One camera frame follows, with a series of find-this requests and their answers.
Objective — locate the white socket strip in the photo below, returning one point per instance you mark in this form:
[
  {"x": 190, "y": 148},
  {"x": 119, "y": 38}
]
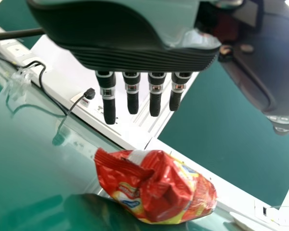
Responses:
[{"x": 67, "y": 72}]

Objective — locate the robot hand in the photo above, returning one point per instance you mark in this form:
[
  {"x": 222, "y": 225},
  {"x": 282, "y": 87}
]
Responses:
[{"x": 125, "y": 29}]

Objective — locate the red biscuit packet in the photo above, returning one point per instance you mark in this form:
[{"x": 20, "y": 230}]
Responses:
[{"x": 163, "y": 190}]

